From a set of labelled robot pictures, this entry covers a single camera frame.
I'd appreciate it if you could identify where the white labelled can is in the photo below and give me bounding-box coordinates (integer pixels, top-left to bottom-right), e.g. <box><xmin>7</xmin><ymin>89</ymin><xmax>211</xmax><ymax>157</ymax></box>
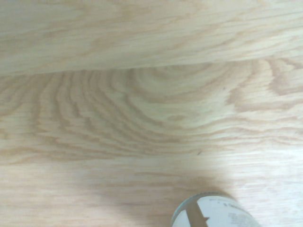
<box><xmin>171</xmin><ymin>192</ymin><xmax>261</xmax><ymax>227</ymax></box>

